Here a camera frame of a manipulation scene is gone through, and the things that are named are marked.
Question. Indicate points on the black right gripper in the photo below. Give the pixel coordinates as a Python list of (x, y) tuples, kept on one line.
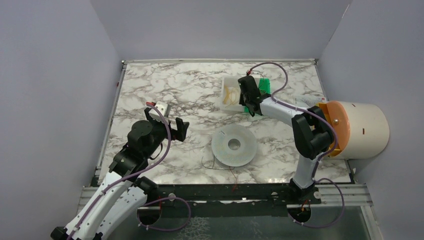
[(248, 96)]

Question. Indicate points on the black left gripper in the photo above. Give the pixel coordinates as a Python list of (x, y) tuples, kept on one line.
[(164, 127)]

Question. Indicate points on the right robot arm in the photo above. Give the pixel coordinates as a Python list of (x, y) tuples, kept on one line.
[(312, 133)]

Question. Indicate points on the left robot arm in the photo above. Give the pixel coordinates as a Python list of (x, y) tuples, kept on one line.
[(126, 170)]

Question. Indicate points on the green plastic bin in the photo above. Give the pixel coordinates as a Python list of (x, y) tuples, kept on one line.
[(264, 87)]

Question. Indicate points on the white translucent plastic bin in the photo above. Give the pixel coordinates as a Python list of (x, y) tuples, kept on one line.
[(229, 100)]

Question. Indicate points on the white perforated filament spool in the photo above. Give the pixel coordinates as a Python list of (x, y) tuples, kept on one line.
[(234, 145)]

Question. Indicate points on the white paper label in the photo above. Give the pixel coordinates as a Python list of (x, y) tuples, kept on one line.
[(307, 101)]

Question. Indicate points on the white and orange cylinder container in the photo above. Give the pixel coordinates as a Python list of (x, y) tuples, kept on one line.
[(362, 129)]

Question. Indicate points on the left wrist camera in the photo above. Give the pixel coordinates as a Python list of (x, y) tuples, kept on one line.
[(162, 107)]

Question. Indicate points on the black mounting rail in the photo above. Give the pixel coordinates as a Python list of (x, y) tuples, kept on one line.
[(210, 201)]

